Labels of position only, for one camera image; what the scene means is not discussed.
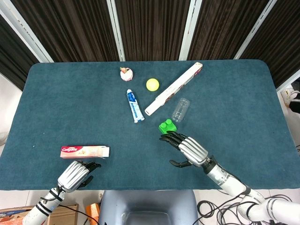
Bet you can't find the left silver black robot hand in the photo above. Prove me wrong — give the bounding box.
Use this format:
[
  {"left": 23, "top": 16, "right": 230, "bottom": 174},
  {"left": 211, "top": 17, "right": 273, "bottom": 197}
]
[{"left": 57, "top": 160, "right": 102, "bottom": 193}]

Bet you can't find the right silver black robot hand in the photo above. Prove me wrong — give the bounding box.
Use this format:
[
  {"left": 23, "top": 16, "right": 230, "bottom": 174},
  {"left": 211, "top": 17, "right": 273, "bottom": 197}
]
[{"left": 159, "top": 131, "right": 210, "bottom": 169}]

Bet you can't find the red Colgate toothpaste box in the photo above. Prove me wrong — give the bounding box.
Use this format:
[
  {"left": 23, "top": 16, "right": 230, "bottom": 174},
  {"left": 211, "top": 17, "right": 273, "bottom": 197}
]
[{"left": 60, "top": 145, "right": 111, "bottom": 159}]

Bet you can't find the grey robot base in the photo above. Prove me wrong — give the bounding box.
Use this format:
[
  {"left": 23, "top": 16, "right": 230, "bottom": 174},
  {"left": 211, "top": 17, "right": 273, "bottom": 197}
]
[{"left": 98, "top": 189, "right": 200, "bottom": 225}]

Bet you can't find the long white cardboard box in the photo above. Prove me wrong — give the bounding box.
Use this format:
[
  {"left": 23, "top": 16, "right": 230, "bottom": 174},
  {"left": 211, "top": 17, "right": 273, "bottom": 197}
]
[{"left": 144, "top": 61, "right": 204, "bottom": 116}]

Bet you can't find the green toy building block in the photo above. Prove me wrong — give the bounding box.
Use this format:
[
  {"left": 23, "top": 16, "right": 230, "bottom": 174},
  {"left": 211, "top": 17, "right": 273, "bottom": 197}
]
[{"left": 158, "top": 119, "right": 178, "bottom": 135}]

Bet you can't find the clear plastic bottle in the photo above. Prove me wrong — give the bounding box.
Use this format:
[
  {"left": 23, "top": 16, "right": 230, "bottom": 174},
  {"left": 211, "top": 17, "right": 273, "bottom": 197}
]
[{"left": 172, "top": 98, "right": 191, "bottom": 123}]

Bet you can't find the orange package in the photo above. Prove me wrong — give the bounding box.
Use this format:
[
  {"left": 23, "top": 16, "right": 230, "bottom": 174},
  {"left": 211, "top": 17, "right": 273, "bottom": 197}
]
[{"left": 85, "top": 203, "right": 101, "bottom": 225}]

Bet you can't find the dark teal table cloth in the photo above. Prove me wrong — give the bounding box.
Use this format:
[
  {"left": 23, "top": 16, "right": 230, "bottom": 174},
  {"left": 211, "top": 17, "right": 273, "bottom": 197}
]
[{"left": 0, "top": 59, "right": 300, "bottom": 191}]

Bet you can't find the blue white toothpaste tube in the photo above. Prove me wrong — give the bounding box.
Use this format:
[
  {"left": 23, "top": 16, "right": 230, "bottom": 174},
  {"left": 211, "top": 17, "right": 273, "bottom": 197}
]
[{"left": 126, "top": 89, "right": 146, "bottom": 124}]

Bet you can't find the yellow ball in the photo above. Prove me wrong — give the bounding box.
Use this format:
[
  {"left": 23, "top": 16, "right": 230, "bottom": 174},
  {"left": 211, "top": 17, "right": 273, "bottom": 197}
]
[{"left": 146, "top": 78, "right": 160, "bottom": 92}]

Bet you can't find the small white round object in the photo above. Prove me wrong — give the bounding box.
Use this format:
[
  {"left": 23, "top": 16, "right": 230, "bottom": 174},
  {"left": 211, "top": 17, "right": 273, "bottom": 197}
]
[{"left": 120, "top": 67, "right": 134, "bottom": 82}]

